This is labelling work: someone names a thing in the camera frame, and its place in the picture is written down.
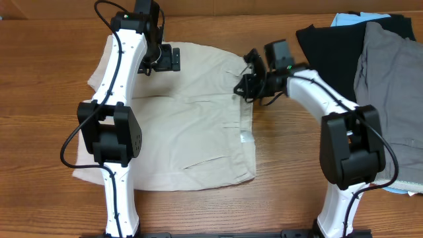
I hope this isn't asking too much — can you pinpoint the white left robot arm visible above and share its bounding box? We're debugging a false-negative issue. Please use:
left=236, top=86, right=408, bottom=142
left=77, top=9, right=180, bottom=237

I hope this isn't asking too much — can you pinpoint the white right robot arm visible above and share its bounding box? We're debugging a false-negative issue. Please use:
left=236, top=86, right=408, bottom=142
left=234, top=50, right=385, bottom=237

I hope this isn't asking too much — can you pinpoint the black garment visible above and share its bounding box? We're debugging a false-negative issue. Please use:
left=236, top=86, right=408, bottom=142
left=296, top=15, right=416, bottom=102

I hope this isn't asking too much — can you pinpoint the light blue garment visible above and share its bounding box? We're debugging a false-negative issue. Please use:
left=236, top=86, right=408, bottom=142
left=330, top=12, right=391, bottom=27

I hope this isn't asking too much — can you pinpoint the grey garment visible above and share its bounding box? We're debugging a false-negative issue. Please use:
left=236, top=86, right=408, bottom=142
left=354, top=22, right=422, bottom=192

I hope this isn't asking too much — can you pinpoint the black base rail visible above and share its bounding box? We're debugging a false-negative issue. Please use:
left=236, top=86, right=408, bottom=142
left=79, top=229, right=373, bottom=238

